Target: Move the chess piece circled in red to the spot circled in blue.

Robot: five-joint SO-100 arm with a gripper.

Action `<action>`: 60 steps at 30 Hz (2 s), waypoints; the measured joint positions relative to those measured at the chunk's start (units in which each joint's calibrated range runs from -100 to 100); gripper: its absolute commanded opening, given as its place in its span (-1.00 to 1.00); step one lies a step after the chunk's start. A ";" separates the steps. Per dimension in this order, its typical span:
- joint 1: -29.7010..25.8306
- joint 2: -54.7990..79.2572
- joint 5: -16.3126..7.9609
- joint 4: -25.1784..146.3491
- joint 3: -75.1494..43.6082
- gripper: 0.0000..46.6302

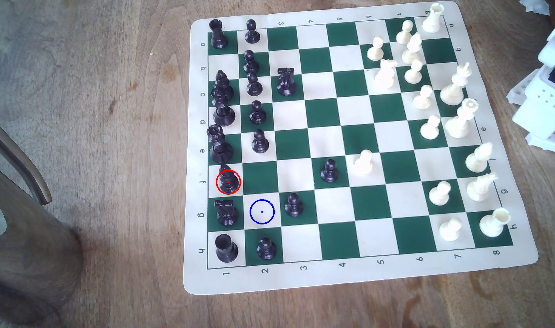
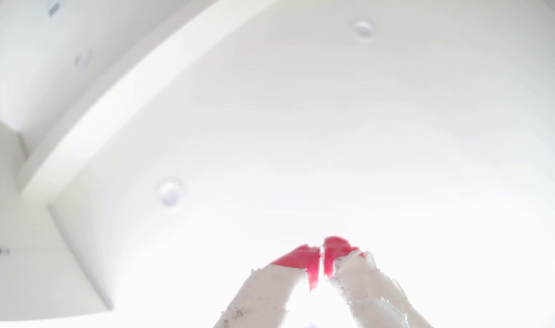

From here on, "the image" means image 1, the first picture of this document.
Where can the white queen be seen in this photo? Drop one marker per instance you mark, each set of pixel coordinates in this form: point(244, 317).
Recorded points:
point(459, 120)

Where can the black pawn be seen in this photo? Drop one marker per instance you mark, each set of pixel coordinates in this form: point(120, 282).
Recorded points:
point(260, 142)
point(252, 33)
point(257, 114)
point(329, 171)
point(294, 206)
point(266, 249)
point(250, 63)
point(254, 85)

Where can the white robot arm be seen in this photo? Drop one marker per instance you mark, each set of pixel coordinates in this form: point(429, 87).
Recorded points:
point(544, 104)

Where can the white knight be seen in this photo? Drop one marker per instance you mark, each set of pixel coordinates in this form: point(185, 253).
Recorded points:
point(481, 188)
point(385, 76)

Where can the black queen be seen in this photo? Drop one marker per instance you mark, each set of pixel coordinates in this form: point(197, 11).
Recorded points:
point(219, 146)

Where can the white rook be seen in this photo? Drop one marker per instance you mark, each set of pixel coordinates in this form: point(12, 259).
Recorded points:
point(493, 223)
point(432, 19)

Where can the black king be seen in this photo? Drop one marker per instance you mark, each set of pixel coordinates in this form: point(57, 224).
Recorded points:
point(223, 113)

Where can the white king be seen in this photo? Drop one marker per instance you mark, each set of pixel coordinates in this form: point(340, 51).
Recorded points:
point(454, 89)

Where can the green white chess mat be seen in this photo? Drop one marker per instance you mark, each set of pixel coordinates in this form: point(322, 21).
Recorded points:
point(332, 136)

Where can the black knight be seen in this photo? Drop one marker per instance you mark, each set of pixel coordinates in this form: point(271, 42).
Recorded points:
point(226, 214)
point(286, 83)

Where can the black bishop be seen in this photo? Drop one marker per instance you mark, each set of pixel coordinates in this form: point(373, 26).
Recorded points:
point(227, 181)
point(223, 84)

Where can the white bishop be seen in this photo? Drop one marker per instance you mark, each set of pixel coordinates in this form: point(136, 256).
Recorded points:
point(478, 158)

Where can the crumpled white paper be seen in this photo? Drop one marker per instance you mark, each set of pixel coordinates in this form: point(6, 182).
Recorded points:
point(535, 5)

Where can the black rook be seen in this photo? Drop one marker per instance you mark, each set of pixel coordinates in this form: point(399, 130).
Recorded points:
point(226, 249)
point(218, 35)

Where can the white pawn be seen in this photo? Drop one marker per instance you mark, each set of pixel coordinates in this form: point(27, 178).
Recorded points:
point(412, 49)
point(423, 98)
point(363, 163)
point(450, 229)
point(375, 50)
point(430, 128)
point(404, 33)
point(439, 194)
point(413, 73)

